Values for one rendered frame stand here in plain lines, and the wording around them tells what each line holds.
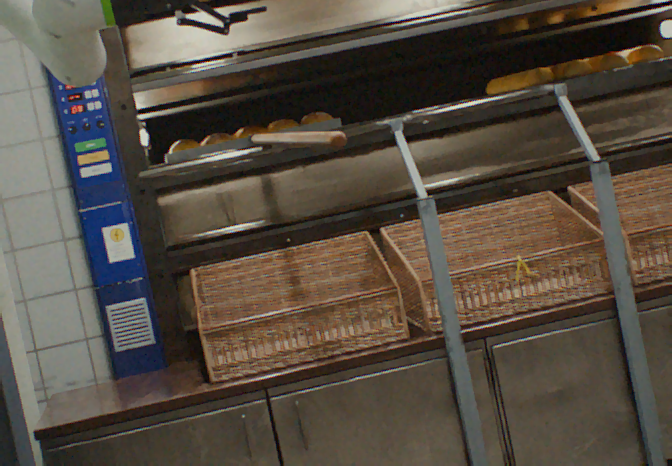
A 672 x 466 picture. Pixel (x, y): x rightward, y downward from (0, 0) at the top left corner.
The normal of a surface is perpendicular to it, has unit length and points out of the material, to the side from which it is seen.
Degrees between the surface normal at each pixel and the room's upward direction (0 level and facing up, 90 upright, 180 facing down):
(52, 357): 90
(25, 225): 90
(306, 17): 70
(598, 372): 91
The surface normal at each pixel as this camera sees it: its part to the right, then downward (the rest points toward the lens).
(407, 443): 0.12, 0.04
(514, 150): 0.04, -0.29
